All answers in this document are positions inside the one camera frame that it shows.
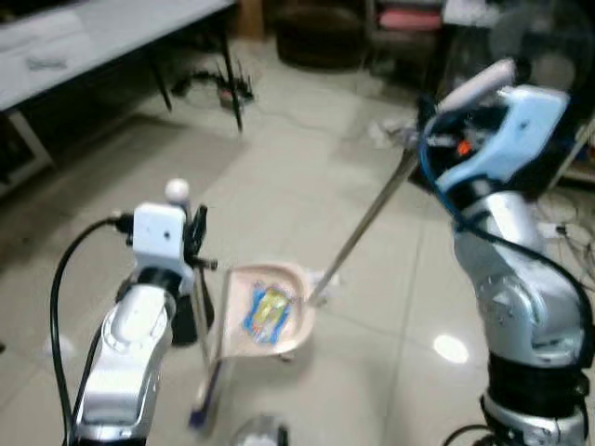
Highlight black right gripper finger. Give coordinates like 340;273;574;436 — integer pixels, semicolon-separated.
416;100;447;142

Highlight broom with white grip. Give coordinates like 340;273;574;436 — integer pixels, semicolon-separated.
307;59;519;306

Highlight beige long-handled dustpan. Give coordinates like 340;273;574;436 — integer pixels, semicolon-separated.
165;179;319;435

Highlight black waste bin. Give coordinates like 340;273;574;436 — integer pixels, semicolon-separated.
172;274;217;347

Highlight blue yellow snack wrapper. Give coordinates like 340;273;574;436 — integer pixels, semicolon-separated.
244;286;292;336

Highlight pink cushion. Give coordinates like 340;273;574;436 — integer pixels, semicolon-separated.
377;7;445;33

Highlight dark standing fan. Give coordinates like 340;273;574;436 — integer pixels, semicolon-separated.
444;0;595;187

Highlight white slanted rack leg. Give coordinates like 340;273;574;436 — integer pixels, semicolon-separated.
549;121;595;187

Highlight white power strip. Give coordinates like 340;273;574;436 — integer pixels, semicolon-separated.
537;221;570;239

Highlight dark brown armchair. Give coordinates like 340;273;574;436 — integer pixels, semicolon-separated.
272;0;371;71

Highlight grey robot foot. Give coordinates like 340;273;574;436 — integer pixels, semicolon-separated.
228;415;289;446

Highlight white table with black legs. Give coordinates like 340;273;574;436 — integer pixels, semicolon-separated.
0;0;245;187

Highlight small grey object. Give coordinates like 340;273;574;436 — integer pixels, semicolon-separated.
26;58;68;72

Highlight white paper sheets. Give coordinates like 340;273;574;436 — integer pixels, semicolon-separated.
0;9;71;57

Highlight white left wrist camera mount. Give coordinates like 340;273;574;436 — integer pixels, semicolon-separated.
133;204;193;272

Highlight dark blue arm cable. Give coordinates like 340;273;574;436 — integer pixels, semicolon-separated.
416;111;595;368

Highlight pale blue right wrist camera mount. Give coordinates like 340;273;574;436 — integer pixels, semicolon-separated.
435;85;570;194

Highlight black router with cables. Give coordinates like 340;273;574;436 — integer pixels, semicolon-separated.
172;67;257;108

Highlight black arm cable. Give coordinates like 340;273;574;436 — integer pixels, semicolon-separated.
51;214;139;442

